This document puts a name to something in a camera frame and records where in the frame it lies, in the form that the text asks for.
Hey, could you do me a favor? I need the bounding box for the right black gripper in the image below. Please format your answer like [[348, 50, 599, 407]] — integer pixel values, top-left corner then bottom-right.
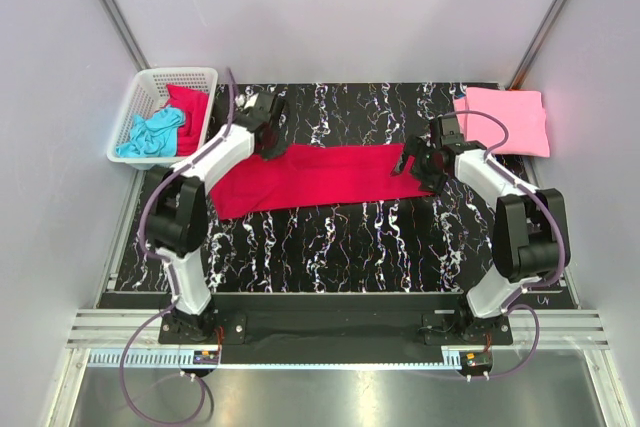
[[390, 134, 447, 195]]

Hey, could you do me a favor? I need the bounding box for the red t shirt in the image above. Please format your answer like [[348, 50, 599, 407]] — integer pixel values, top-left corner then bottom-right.
[[165, 84, 209, 157], [210, 144, 432, 220]]

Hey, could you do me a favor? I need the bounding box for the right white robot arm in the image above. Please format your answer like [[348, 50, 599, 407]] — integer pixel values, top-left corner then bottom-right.
[[392, 110, 571, 344]]

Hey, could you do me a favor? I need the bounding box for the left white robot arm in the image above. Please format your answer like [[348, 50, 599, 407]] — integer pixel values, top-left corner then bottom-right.
[[137, 91, 290, 343]]

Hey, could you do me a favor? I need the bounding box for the red t shirt in basket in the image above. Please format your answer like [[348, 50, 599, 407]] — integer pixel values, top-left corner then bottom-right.
[[165, 84, 209, 157]]

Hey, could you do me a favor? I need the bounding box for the white plastic basket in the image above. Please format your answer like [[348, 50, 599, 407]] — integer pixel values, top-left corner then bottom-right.
[[106, 67, 219, 170]]

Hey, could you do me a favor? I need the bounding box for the cyan t shirt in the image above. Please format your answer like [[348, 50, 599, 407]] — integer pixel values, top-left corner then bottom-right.
[[115, 106, 186, 158]]

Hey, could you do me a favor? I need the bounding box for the folded pink t shirt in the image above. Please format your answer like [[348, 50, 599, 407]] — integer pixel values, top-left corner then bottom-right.
[[453, 87, 550, 158]]

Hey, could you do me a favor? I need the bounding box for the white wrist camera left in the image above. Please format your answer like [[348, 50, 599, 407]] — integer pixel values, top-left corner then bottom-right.
[[235, 93, 260, 115]]

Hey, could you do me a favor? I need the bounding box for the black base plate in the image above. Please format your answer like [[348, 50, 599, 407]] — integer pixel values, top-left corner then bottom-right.
[[159, 293, 513, 367]]

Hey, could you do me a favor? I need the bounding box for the aluminium rail frame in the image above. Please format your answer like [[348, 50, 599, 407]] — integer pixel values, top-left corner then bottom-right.
[[47, 266, 639, 427]]

